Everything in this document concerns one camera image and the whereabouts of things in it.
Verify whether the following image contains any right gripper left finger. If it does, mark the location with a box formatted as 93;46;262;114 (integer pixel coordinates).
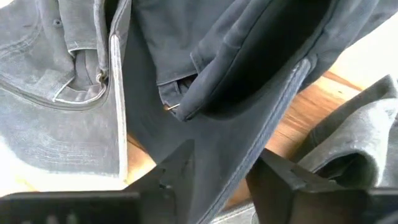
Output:
124;139;195;224

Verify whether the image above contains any faded grey baseball cap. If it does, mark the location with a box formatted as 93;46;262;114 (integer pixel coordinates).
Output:
0;0;130;184
292;74;398;189

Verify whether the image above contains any dark navy baseball cap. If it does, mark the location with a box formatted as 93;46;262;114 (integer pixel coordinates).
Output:
105;0;398;224

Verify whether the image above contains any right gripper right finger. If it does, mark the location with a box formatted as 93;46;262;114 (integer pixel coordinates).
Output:
245;148;371;224

